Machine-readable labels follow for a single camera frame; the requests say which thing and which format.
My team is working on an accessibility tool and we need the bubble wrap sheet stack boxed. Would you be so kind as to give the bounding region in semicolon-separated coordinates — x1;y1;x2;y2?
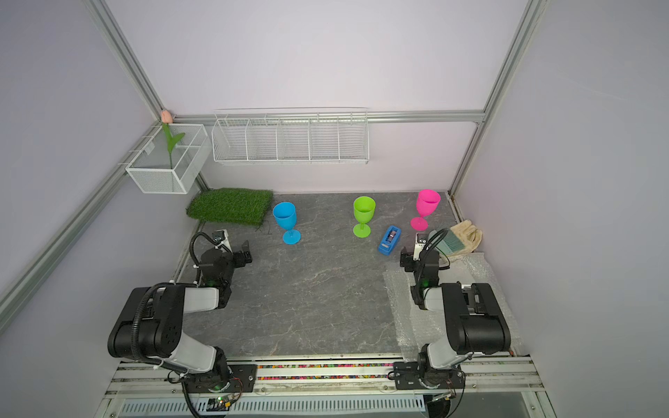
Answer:
383;253;530;361

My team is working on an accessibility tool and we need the artificial pink tulip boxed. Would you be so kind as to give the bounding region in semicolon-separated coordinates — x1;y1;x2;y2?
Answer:
160;110;185;169

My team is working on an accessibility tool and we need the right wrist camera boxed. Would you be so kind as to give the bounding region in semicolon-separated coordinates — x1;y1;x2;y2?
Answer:
413;232;429;261

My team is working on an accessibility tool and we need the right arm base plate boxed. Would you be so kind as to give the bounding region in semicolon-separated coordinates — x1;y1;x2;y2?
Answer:
387;362;465;390

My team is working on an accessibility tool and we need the green artificial grass mat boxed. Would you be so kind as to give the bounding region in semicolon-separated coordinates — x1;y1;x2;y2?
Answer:
186;188;274;226

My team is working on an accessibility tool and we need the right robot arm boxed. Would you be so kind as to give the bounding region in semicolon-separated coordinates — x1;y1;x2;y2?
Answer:
400;228;512;377

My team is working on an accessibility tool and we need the white mesh basket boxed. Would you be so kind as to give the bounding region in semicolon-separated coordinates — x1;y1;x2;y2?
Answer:
125;124;213;195

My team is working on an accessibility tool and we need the green plastic wine glass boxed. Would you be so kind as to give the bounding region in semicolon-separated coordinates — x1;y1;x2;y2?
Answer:
353;196;376;239

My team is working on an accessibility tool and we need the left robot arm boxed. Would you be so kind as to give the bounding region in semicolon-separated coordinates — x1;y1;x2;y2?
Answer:
107;230;253;383

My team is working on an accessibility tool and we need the green dustpan brush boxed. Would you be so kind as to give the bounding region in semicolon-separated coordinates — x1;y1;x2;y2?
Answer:
435;230;465;257

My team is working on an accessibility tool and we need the pink plastic wine glass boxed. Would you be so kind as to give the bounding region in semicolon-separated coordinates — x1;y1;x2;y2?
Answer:
410;189;441;232

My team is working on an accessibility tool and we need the blue tape dispenser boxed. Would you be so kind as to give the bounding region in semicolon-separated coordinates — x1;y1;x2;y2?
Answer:
378;226;402;256

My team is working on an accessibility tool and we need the blue plastic wine glass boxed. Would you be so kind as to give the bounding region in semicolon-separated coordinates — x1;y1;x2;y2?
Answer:
273;202;301;245

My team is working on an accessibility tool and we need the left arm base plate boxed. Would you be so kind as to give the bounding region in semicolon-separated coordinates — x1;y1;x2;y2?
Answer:
183;363;258;395

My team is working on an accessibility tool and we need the white wire shelf rack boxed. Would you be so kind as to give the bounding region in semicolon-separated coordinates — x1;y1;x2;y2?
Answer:
212;107;370;165

